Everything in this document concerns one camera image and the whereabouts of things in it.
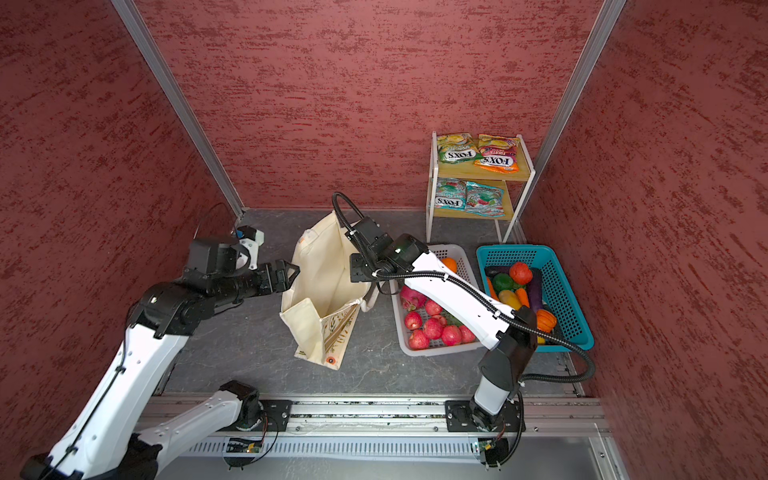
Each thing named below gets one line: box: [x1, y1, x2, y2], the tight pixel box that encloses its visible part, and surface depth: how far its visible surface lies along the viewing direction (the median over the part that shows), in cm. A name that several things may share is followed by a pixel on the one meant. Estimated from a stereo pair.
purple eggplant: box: [527, 267, 544, 311], surface depth 97 cm
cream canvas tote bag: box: [279, 210, 380, 370], surface depth 83 cm
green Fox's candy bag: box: [437, 132, 483, 165], surface depth 91 cm
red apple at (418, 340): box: [409, 329, 429, 350], surface depth 83 cm
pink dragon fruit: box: [400, 284, 427, 312], surface depth 89 cm
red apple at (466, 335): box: [459, 325, 477, 344], surface depth 84 cm
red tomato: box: [509, 261, 533, 285], surface depth 96 cm
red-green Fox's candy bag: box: [466, 181, 506, 218], surface depth 100 cm
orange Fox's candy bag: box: [474, 134, 520, 173], surface depth 89 cm
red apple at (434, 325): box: [424, 314, 447, 340], surface depth 81 cm
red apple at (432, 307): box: [425, 299, 443, 316], surface depth 90 cm
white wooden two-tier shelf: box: [426, 131, 536, 243], surface depth 89 cm
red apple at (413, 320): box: [404, 311, 423, 331], surface depth 88 cm
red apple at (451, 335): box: [441, 325, 462, 346], surface depth 81 cm
